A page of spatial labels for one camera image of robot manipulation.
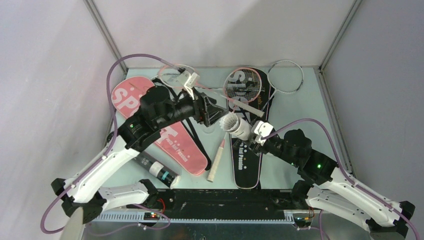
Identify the pink racket on black bag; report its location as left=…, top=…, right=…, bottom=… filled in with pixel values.
left=223, top=67, right=265, bottom=117

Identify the black racket cover bag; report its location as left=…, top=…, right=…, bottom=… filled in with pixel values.
left=227, top=68, right=275, bottom=189

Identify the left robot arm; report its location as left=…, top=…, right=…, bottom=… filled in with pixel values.
left=51, top=85, right=228, bottom=224

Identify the clear white tube lid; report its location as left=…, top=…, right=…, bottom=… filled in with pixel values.
left=201, top=123, right=219, bottom=134

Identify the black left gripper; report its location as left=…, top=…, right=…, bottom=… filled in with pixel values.
left=155, top=85, right=229, bottom=130

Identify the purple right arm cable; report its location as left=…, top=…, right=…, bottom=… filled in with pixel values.
left=263, top=118, right=422, bottom=240

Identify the black shuttlecock tube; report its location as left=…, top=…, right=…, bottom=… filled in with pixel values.
left=131, top=149, right=181, bottom=189

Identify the pink racket cover bag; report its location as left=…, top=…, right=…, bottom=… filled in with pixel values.
left=111, top=76, right=208, bottom=176

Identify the white shuttlecock tube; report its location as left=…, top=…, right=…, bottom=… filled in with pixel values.
left=229, top=116, right=252, bottom=141

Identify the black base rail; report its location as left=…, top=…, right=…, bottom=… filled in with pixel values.
left=142, top=189, right=309, bottom=221

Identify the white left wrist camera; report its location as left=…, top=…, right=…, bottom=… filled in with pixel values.
left=176, top=67, right=200, bottom=100

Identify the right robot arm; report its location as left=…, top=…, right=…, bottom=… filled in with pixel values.
left=245, top=129, right=415, bottom=240

